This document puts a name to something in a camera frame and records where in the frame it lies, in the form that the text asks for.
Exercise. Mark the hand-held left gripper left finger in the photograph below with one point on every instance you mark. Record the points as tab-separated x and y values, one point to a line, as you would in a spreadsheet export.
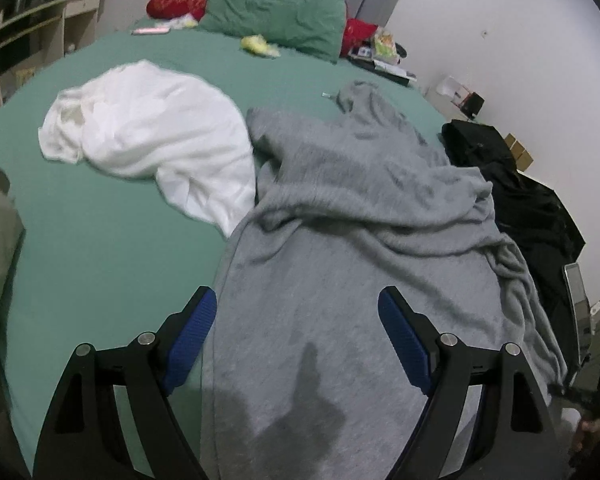
190	335

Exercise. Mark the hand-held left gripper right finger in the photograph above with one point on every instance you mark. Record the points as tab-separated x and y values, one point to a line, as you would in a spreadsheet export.
405	340

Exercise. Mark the grey sweatshirt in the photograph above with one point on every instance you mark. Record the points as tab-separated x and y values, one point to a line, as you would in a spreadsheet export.
355	210

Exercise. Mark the pile of black clothes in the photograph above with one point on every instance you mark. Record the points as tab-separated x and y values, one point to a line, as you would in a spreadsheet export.
520	200

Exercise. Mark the bed with green sheet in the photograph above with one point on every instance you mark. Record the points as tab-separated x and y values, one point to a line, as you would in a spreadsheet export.
105	260

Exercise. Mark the white garment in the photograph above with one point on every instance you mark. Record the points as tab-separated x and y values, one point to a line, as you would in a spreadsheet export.
145	125

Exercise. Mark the brown cardboard box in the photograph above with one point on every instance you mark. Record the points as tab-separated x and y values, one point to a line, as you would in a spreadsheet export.
525	156
513	142

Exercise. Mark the white nightstand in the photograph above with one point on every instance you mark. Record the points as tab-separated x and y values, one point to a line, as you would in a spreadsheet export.
442	107

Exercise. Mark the black kettle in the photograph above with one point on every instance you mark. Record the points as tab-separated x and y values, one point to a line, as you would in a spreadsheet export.
474	104

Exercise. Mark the small yellow cloth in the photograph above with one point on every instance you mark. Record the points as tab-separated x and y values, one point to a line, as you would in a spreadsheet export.
257	45

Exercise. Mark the snack bag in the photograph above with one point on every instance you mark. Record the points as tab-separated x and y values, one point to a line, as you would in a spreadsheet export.
385	42

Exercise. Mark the smartphone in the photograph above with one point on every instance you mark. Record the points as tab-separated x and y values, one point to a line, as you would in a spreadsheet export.
150	30

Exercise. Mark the small red pillow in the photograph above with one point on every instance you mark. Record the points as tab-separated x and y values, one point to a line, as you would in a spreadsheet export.
357	35

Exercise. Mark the white paper packet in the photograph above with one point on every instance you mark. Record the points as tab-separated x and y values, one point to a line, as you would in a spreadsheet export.
184	21

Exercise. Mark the green pillow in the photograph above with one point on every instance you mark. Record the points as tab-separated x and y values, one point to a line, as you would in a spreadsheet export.
280	15

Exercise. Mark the white computer desk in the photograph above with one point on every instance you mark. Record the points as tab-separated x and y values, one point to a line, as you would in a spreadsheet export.
80	15

